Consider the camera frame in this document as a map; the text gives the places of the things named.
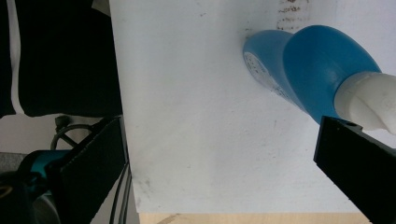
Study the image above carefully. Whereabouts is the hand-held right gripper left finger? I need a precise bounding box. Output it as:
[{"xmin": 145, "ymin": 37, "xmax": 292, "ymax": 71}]
[{"xmin": 46, "ymin": 116, "xmax": 127, "ymax": 224}]

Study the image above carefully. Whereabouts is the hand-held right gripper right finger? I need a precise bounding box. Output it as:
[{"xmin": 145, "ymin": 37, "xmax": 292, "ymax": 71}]
[{"xmin": 313, "ymin": 115, "xmax": 396, "ymax": 224}]

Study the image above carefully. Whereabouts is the blue bottle with white cap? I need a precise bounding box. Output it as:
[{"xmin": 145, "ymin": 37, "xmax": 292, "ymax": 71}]
[{"xmin": 242, "ymin": 24, "xmax": 396, "ymax": 135}]

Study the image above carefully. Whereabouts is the black cable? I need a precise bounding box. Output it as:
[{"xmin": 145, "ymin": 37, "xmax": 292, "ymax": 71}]
[
  {"xmin": 108, "ymin": 161, "xmax": 134, "ymax": 224},
  {"xmin": 49, "ymin": 115, "xmax": 95, "ymax": 151}
]

